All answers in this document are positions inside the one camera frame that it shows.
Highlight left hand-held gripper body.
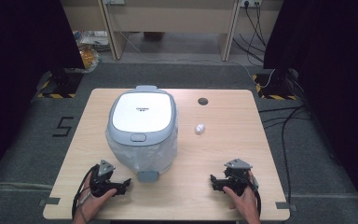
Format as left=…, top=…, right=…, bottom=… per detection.
left=89, top=159, right=119, bottom=198

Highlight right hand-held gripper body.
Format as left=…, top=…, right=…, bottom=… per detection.
left=223, top=158, right=256, bottom=197

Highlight person's left hand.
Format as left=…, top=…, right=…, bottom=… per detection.
left=76, top=173, right=118, bottom=219

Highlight person's right hand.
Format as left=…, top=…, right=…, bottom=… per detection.
left=222, top=172, right=260, bottom=219

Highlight clear plastic bin liner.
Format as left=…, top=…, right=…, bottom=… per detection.
left=105, top=125, right=179, bottom=175

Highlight grey tape strip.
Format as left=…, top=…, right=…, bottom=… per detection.
left=274, top=201, right=298, bottom=212
left=37, top=197, right=62, bottom=207

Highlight grey white pedal trash can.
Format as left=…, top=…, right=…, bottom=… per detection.
left=105, top=84, right=179, bottom=184

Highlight black stand base striped tape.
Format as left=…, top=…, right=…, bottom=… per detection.
left=36, top=67, right=86, bottom=99
left=251, top=68, right=300, bottom=101

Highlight clear bag with yellow contents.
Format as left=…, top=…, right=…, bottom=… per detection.
left=73, top=29, right=110, bottom=75

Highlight black curtain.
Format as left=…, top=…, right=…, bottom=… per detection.
left=0, top=0, right=86, bottom=189
left=262, top=0, right=358, bottom=222

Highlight left hand-held gripper black cable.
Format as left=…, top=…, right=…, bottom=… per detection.
left=71, top=163, right=101, bottom=220

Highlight hand-held gripper black cable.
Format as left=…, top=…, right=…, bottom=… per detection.
left=71, top=163, right=101, bottom=220
left=251, top=175, right=263, bottom=217

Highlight right hand-held gripper black cable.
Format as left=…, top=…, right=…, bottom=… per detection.
left=251, top=175, right=263, bottom=217

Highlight black cables on floor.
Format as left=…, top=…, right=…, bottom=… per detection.
left=256, top=105, right=312, bottom=206

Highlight black cables from socket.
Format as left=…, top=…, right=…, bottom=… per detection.
left=232, top=2, right=268, bottom=63

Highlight white wall power socket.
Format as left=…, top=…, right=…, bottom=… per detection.
left=239, top=0, right=263, bottom=8

